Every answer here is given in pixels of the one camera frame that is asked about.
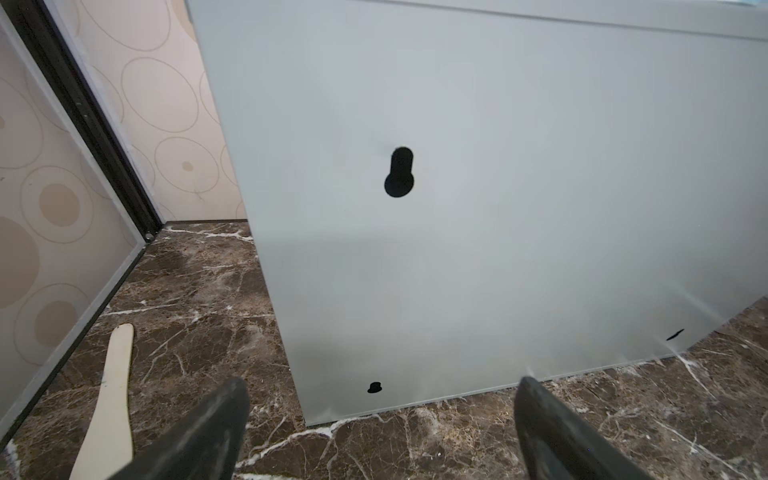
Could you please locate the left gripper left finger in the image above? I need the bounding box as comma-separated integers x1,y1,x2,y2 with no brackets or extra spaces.
112,377,250,479

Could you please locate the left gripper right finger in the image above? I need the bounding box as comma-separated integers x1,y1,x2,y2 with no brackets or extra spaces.
514,376,649,479

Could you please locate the wooden spatula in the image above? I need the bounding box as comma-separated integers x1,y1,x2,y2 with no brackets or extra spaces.
70,324,134,479

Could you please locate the grey metal cabinet box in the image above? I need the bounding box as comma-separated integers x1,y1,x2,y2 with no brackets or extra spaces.
188,1,767,425

